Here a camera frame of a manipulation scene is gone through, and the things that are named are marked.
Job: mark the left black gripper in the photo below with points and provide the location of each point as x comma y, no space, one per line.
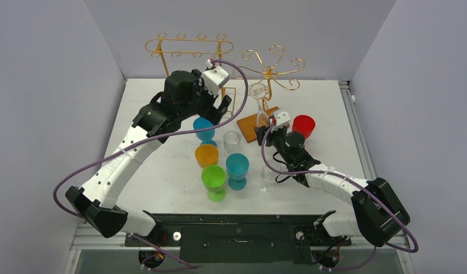
211,113

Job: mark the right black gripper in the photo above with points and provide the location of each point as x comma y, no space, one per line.
270,135

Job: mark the clear glass tumbler goblet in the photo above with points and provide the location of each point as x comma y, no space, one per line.
232,142

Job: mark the clear wine glass amber tint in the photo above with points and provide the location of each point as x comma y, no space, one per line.
257,91

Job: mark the red plastic goblet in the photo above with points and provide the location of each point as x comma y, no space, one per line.
304,125

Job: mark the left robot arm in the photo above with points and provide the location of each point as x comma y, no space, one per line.
185,94

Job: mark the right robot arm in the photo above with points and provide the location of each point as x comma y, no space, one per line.
377,214

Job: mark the gold tree rack wooden base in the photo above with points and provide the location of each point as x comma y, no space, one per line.
268,75

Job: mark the clear wine glass front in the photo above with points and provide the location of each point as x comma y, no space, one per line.
268,176

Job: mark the teal plastic goblet front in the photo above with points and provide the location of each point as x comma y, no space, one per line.
237,166

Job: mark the orange plastic goblet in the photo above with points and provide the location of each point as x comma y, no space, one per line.
206,155

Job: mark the green plastic goblet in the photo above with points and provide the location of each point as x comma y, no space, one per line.
213,178

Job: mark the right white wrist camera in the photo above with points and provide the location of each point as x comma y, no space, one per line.
280,119

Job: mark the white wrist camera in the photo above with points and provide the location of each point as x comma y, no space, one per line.
214,78
280,119

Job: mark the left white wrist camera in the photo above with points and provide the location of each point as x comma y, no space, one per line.
214,78

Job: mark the gold rectangular wire glass rack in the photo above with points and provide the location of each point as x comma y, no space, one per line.
187,52

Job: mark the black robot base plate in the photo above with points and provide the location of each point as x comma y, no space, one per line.
208,238

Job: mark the aluminium rail frame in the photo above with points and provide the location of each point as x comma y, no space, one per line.
337,140

